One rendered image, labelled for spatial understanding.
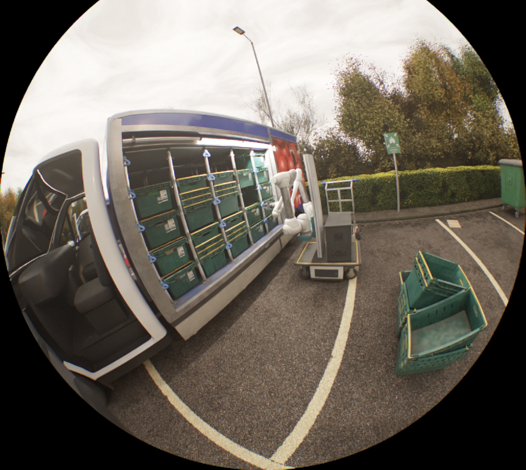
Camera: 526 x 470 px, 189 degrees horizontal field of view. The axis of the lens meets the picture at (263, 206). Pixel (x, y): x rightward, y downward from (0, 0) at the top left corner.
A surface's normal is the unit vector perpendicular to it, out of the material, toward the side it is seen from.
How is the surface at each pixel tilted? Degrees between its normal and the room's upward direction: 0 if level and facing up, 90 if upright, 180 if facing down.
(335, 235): 90
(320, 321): 0
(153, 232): 95
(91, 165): 83
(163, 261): 95
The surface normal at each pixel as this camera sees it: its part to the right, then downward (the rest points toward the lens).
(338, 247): -0.48, 0.25
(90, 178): 0.83, -0.19
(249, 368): -0.21, -0.96
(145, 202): 0.85, 0.04
